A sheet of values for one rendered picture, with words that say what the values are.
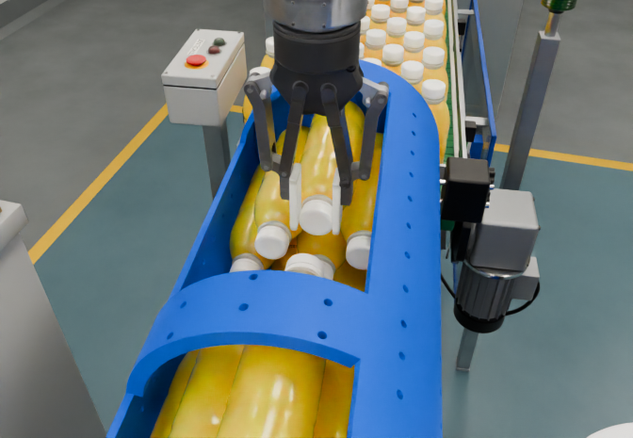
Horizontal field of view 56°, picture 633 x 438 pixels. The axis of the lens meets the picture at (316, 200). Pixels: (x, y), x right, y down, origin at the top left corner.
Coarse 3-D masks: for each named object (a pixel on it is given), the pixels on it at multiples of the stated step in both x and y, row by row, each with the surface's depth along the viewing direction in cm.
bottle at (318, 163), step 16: (352, 112) 76; (320, 128) 73; (352, 128) 74; (320, 144) 70; (352, 144) 72; (304, 160) 69; (320, 160) 67; (304, 176) 67; (320, 176) 66; (304, 192) 66; (320, 192) 66
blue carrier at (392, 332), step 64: (384, 128) 70; (384, 192) 60; (192, 256) 66; (384, 256) 53; (192, 320) 47; (256, 320) 45; (320, 320) 45; (384, 320) 48; (128, 384) 52; (384, 384) 44
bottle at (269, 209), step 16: (304, 128) 81; (304, 144) 79; (272, 176) 73; (272, 192) 71; (256, 208) 71; (272, 208) 70; (288, 208) 70; (256, 224) 71; (272, 224) 69; (288, 224) 70
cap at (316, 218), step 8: (312, 200) 65; (320, 200) 65; (304, 208) 64; (312, 208) 63; (320, 208) 63; (328, 208) 64; (304, 216) 64; (312, 216) 64; (320, 216) 64; (328, 216) 64; (304, 224) 65; (312, 224) 65; (320, 224) 65; (328, 224) 64; (312, 232) 65; (320, 232) 65; (328, 232) 65
